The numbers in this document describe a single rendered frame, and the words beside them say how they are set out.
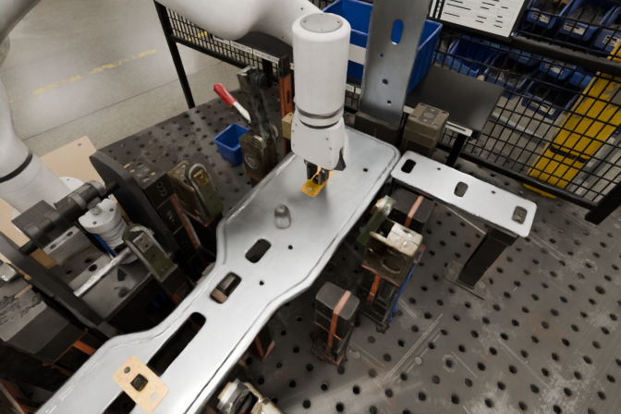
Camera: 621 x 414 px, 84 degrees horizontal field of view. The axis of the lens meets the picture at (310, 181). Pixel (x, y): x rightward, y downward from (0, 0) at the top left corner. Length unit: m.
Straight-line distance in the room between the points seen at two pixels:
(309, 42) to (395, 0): 0.31
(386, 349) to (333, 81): 0.63
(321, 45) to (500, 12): 0.61
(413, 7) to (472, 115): 0.32
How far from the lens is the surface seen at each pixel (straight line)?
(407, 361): 0.92
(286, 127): 0.81
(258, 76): 0.67
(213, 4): 0.50
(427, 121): 0.85
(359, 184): 0.75
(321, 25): 0.53
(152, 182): 0.66
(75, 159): 1.28
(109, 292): 0.75
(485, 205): 0.80
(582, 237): 1.29
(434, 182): 0.80
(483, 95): 1.04
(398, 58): 0.82
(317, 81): 0.54
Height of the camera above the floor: 1.57
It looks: 49 degrees down
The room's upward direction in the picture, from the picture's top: straight up
